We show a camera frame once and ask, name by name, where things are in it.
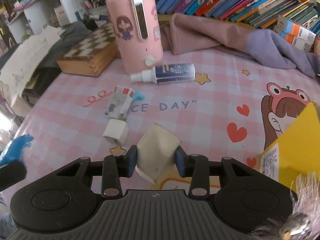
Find yellow cardboard box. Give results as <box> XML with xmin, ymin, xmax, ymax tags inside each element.
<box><xmin>259</xmin><ymin>103</ymin><xmax>320</xmax><ymax>191</ymax></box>

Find wooden chess board box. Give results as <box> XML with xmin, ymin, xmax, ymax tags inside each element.
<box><xmin>57</xmin><ymin>23</ymin><xmax>118</xmax><ymax>77</ymax></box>

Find white paper sheets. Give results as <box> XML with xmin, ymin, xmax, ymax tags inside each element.
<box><xmin>1</xmin><ymin>26</ymin><xmax>65</xmax><ymax>102</ymax></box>

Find orange white boxes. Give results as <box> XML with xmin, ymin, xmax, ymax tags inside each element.
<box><xmin>273</xmin><ymin>16</ymin><xmax>316</xmax><ymax>53</ymax></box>

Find row of leaning books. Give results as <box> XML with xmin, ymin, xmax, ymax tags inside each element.
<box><xmin>156</xmin><ymin>0</ymin><xmax>319</xmax><ymax>29</ymax></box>

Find pink purple cloth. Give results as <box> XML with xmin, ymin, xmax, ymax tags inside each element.
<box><xmin>160</xmin><ymin>14</ymin><xmax>319</xmax><ymax>79</ymax></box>

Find blue glove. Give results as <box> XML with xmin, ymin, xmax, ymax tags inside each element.
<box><xmin>0</xmin><ymin>133</ymin><xmax>34</xmax><ymax>166</ymax></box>

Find small white cube eraser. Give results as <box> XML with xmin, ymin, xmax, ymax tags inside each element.
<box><xmin>103</xmin><ymin>119</ymin><xmax>129</xmax><ymax>146</ymax></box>

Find pink checkered tablecloth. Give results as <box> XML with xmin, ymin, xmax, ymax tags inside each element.
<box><xmin>1</xmin><ymin>49</ymin><xmax>319</xmax><ymax>203</ymax></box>

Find teal plastic piece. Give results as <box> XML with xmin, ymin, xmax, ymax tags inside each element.
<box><xmin>132</xmin><ymin>91</ymin><xmax>145</xmax><ymax>102</ymax></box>

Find white shelf unit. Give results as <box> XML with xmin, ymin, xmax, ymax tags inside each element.
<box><xmin>6</xmin><ymin>0</ymin><xmax>131</xmax><ymax>45</ymax></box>

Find white blue spray bottle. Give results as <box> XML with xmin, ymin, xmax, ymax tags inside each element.
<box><xmin>130</xmin><ymin>63</ymin><xmax>196</xmax><ymax>85</ymax></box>

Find beige sponge block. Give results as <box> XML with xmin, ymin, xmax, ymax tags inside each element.
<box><xmin>136</xmin><ymin>123</ymin><xmax>181</xmax><ymax>184</ymax></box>

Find pink cylindrical humidifier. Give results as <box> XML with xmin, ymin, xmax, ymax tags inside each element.
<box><xmin>106</xmin><ymin>0</ymin><xmax>163</xmax><ymax>75</ymax></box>

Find small white red packet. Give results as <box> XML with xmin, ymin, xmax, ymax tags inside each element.
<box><xmin>105</xmin><ymin>86</ymin><xmax>135</xmax><ymax>121</ymax></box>

